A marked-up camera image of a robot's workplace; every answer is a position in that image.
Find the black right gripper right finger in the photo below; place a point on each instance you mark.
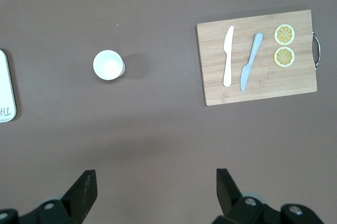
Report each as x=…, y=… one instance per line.
x=231, y=200

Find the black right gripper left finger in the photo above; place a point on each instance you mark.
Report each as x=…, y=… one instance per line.
x=81, y=197

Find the white paper cup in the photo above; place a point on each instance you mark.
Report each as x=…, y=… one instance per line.
x=108, y=65

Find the brown table cover mat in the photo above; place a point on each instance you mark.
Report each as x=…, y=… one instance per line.
x=158, y=129

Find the wooden cutting board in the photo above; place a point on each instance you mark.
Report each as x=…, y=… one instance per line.
x=284, y=84

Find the white tray with bear print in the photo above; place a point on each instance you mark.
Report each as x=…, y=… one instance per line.
x=6, y=87

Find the grey plastic knife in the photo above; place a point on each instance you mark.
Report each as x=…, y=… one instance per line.
x=250, y=61

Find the white plastic knife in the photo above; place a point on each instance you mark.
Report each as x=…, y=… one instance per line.
x=228, y=58

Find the yellow lemon slice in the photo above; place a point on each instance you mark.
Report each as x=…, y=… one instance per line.
x=284, y=34
x=284, y=57

